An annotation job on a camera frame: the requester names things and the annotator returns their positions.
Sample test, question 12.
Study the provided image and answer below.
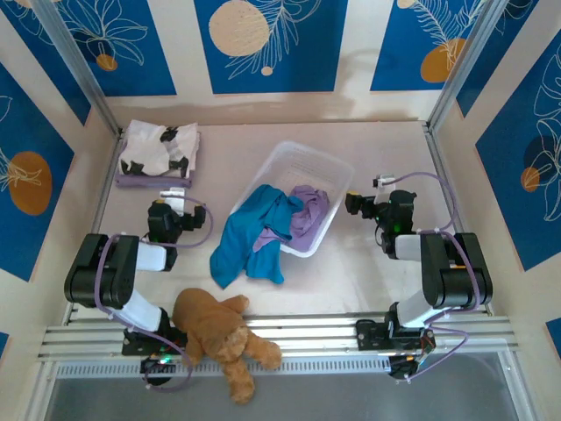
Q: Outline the white plastic laundry basket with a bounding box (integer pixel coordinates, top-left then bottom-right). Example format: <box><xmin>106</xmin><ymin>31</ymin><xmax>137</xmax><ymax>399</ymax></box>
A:
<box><xmin>230</xmin><ymin>139</ymin><xmax>355</xmax><ymax>259</ymax></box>

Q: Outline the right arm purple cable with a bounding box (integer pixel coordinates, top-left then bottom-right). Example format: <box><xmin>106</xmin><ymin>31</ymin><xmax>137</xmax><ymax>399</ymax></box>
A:
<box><xmin>394</xmin><ymin>171</ymin><xmax>481</xmax><ymax>385</ymax></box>

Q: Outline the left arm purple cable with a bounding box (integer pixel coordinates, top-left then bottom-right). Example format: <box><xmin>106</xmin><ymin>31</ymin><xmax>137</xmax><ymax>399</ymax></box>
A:
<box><xmin>95</xmin><ymin>196</ymin><xmax>216</xmax><ymax>392</ymax></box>

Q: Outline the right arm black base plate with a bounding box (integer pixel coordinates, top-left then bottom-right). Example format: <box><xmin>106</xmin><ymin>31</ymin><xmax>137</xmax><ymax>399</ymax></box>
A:
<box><xmin>355</xmin><ymin>318</ymin><xmax>436</xmax><ymax>352</ymax></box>

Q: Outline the lavender folded t-shirt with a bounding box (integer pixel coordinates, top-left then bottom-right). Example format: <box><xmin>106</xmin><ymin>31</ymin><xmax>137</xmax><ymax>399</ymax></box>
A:
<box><xmin>114</xmin><ymin>168</ymin><xmax>195</xmax><ymax>190</ymax></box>

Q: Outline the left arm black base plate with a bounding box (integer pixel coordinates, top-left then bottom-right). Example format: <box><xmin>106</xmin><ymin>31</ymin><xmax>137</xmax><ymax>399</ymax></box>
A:
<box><xmin>121</xmin><ymin>328</ymin><xmax>189</xmax><ymax>357</ymax></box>

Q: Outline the teal t-shirt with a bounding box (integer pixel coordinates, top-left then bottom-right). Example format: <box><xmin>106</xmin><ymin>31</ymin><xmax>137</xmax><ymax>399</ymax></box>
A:
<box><xmin>209</xmin><ymin>183</ymin><xmax>304</xmax><ymax>289</ymax></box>

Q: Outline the brown teddy bear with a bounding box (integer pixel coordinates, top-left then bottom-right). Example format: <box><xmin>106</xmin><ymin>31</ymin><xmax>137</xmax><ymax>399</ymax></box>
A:
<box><xmin>171</xmin><ymin>287</ymin><xmax>283</xmax><ymax>405</ymax></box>

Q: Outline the aluminium table side rail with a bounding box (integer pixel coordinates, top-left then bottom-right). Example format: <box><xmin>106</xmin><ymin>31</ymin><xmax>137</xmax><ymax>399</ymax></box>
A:
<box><xmin>423</xmin><ymin>125</ymin><xmax>492</xmax><ymax>316</ymax></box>
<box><xmin>63</xmin><ymin>131</ymin><xmax>128</xmax><ymax>326</ymax></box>

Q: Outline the crumpled purple t-shirt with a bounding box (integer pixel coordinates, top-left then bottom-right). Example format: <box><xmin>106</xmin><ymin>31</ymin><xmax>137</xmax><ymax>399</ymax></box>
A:
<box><xmin>252</xmin><ymin>184</ymin><xmax>330</xmax><ymax>253</ymax></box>

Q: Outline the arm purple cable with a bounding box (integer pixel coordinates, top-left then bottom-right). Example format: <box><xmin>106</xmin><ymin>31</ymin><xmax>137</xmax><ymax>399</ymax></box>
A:
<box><xmin>394</xmin><ymin>171</ymin><xmax>481</xmax><ymax>385</ymax></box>
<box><xmin>95</xmin><ymin>196</ymin><xmax>216</xmax><ymax>392</ymax></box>

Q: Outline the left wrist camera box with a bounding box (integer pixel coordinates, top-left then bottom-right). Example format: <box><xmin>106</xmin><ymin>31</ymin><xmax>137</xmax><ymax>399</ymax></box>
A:
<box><xmin>160</xmin><ymin>187</ymin><xmax>186</xmax><ymax>211</ymax></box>

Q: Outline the white slotted cable duct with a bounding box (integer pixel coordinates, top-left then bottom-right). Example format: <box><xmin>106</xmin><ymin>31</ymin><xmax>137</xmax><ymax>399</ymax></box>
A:
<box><xmin>54</xmin><ymin>353</ymin><xmax>395</xmax><ymax>379</ymax></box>

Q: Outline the aluminium corner post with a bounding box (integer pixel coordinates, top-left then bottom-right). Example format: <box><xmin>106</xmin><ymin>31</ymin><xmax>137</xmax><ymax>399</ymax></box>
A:
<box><xmin>427</xmin><ymin>0</ymin><xmax>503</xmax><ymax>129</ymax></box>
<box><xmin>32</xmin><ymin>0</ymin><xmax>123</xmax><ymax>138</ymax></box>

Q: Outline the white black-print folded t-shirt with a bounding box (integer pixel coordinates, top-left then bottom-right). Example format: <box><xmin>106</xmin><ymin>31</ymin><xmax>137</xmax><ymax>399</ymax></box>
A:
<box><xmin>118</xmin><ymin>120</ymin><xmax>202</xmax><ymax>179</ymax></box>

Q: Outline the aluminium rail frame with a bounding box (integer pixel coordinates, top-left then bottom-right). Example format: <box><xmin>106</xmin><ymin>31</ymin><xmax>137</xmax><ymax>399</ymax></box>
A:
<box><xmin>37</xmin><ymin>310</ymin><xmax>521</xmax><ymax>363</ymax></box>

